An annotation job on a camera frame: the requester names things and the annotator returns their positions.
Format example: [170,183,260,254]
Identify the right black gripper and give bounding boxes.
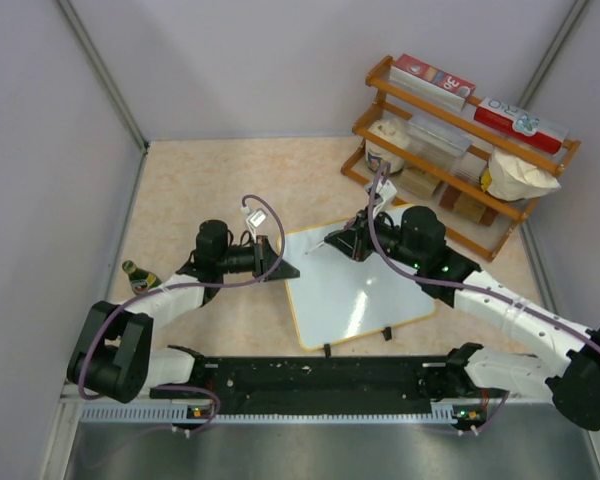
[326,204,424,270]

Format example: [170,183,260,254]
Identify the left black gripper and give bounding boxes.
[217,235,299,282]

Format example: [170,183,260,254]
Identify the white marker purple cap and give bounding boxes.
[305,241,325,255]

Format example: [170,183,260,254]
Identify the yellow framed whiteboard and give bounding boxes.
[278,220,437,351]

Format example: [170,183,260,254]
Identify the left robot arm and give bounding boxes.
[67,220,300,403]

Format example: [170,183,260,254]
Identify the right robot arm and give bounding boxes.
[324,206,600,431]

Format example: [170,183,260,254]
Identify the white plastic jar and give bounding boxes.
[364,118,411,177]

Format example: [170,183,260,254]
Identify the clear plastic container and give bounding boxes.
[406,115,487,180]

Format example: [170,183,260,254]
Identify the brown wooden blocks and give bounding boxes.
[395,167,499,227]

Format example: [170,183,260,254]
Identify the orange wooden shelf rack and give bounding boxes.
[340,55,581,261]

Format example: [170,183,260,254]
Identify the green glass bottle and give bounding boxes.
[121,260,162,296]

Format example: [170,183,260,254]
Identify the cream cloth bag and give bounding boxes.
[480,149,561,202]

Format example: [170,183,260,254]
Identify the red box upper left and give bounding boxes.
[389,54,476,112]

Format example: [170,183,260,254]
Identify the red white box right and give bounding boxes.
[474,98,569,155]

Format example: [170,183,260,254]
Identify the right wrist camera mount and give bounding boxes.
[364,180,397,218]

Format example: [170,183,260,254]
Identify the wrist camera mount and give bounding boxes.
[241,206,268,239]
[364,180,397,218]

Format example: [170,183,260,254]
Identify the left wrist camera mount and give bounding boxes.
[241,206,268,239]

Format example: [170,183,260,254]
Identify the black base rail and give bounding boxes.
[149,347,486,416]

